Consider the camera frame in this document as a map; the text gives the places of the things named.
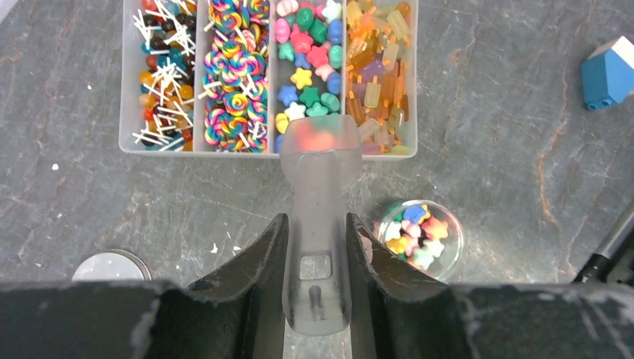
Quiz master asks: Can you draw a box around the clear compartment candy box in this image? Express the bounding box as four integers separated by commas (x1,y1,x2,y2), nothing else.
119,1,419,161

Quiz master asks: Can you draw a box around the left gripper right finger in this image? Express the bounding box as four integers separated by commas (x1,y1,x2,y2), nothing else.
345,213,472,358

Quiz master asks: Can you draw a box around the clear plastic scoop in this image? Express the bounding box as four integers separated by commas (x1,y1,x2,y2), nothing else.
279,114,362,336

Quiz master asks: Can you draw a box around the blue white small block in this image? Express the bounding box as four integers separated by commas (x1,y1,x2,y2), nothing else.
580,36,633,111

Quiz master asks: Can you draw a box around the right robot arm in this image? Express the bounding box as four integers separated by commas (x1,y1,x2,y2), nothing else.
573,201,633,283

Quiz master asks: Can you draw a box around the silver round jar lid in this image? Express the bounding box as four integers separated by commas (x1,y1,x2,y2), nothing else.
72,249,152,281

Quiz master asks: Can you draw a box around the small clear glass jar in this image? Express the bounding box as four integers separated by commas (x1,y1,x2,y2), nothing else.
373,200,467,282

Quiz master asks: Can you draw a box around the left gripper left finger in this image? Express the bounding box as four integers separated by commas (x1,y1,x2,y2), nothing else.
133,214,289,358

